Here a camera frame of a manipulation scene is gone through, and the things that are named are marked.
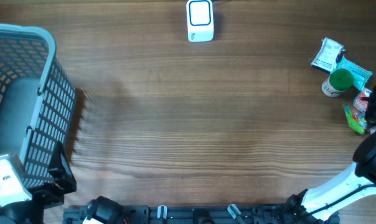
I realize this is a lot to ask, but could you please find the red white tissue packet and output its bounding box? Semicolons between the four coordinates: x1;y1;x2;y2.
353;88;372;113

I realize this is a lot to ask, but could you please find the Haribo gummy candy bag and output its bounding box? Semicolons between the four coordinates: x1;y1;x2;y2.
342;105;376;134

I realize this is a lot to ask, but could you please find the teal white tissue packet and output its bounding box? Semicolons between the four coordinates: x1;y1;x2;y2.
336;56;372;91

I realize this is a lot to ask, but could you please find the green lid jar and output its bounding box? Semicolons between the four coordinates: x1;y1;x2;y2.
321;68;354;98

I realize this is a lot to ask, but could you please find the white paper pouch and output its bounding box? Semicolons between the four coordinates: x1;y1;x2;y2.
310;37;345;73

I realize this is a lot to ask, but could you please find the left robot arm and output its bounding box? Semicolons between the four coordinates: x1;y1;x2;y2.
0;141;128;224

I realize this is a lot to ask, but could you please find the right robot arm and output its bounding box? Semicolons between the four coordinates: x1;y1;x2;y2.
278;86;376;224

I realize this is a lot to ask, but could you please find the white barcode scanner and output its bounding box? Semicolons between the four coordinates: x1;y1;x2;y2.
186;0;214;42

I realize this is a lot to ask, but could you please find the grey plastic mesh basket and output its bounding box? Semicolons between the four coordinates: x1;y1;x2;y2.
0;24;77;189

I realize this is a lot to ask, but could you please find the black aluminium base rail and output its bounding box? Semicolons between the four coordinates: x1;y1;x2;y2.
62;203;341;224

